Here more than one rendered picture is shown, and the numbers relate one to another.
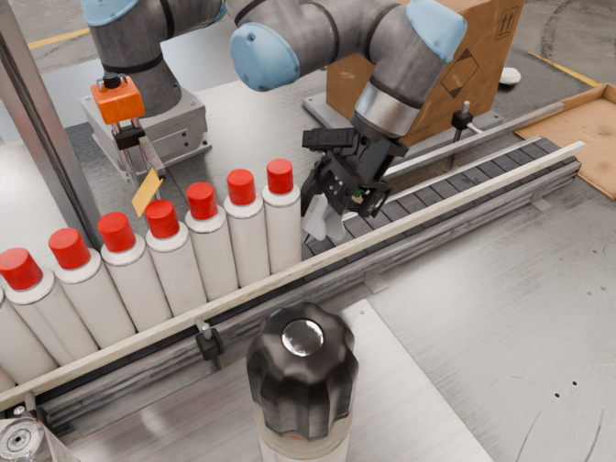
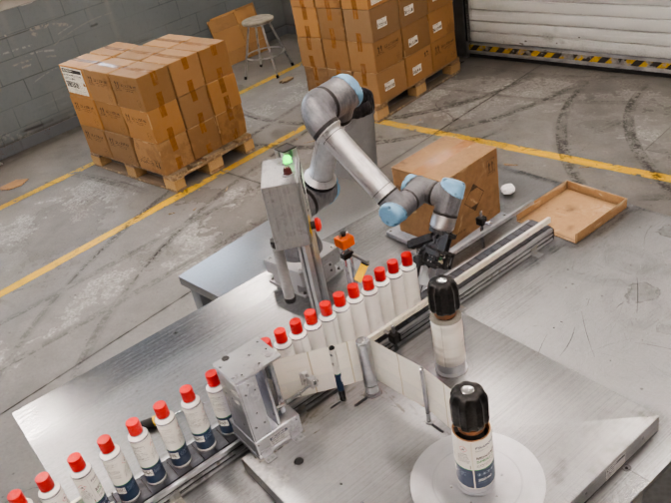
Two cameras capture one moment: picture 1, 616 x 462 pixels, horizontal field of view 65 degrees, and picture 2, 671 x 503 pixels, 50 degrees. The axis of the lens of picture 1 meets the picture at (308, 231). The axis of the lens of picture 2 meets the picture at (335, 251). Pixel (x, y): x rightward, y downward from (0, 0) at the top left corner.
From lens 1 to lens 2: 1.58 m
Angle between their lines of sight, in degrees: 15
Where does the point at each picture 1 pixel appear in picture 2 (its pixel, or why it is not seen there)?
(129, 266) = (360, 302)
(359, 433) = (468, 350)
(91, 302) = (347, 321)
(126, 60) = not seen: hidden behind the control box
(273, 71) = (399, 217)
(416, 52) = (448, 199)
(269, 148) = (376, 262)
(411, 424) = (489, 343)
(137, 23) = not seen: hidden behind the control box
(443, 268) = (491, 294)
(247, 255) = (398, 297)
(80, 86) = (239, 256)
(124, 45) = not seen: hidden behind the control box
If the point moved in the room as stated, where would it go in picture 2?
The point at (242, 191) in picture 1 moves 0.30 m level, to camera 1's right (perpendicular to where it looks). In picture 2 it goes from (394, 265) to (492, 244)
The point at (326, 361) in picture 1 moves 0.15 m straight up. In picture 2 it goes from (449, 282) to (443, 233)
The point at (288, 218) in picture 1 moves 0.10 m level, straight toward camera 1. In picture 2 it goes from (413, 276) to (423, 294)
